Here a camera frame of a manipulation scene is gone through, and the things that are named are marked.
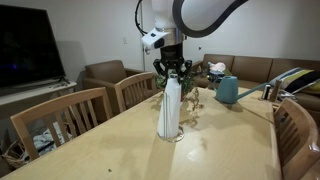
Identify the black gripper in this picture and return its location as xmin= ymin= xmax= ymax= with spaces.
xmin=152 ymin=43 xmax=193 ymax=84

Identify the white paper towel roll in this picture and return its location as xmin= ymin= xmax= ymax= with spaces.
xmin=156 ymin=73 xmax=183 ymax=139

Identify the green plant terracotta pot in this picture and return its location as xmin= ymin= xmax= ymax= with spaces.
xmin=154 ymin=71 xmax=204 ymax=111

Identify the light wooden slat chair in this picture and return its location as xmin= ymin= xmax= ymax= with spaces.
xmin=299 ymin=156 xmax=320 ymax=180
xmin=114 ymin=71 xmax=158 ymax=114
xmin=273 ymin=97 xmax=320 ymax=180
xmin=9 ymin=87 xmax=114 ymax=163

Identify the pink white clothes pile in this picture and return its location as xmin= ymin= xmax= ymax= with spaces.
xmin=206 ymin=61 xmax=233 ymax=83

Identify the teal watering can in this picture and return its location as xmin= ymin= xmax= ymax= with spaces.
xmin=212 ymin=75 xmax=269 ymax=104

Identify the brown leather armchair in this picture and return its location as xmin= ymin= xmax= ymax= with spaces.
xmin=82 ymin=59 xmax=154 ymax=116

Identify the brown leather sofa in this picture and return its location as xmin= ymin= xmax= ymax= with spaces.
xmin=186 ymin=53 xmax=320 ymax=124

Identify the black metal can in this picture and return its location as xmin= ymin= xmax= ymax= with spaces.
xmin=261 ymin=83 xmax=272 ymax=100

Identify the striped cushion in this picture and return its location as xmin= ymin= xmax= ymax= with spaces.
xmin=268 ymin=66 xmax=320 ymax=95

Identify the white television console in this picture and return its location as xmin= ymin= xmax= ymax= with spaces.
xmin=0 ymin=80 xmax=78 ymax=111

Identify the black flat screen television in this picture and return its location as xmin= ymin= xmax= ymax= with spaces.
xmin=0 ymin=3 xmax=67 ymax=89

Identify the white black patterned cloth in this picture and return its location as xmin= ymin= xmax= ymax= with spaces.
xmin=31 ymin=121 xmax=73 ymax=158

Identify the wicker basket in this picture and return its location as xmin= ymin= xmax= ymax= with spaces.
xmin=1 ymin=139 xmax=31 ymax=170

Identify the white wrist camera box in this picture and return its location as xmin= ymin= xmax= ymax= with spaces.
xmin=141 ymin=30 xmax=168 ymax=52

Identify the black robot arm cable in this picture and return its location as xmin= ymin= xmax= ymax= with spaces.
xmin=134 ymin=0 xmax=149 ymax=37

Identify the wooden upright post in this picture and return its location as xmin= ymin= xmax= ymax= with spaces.
xmin=269 ymin=79 xmax=283 ymax=103

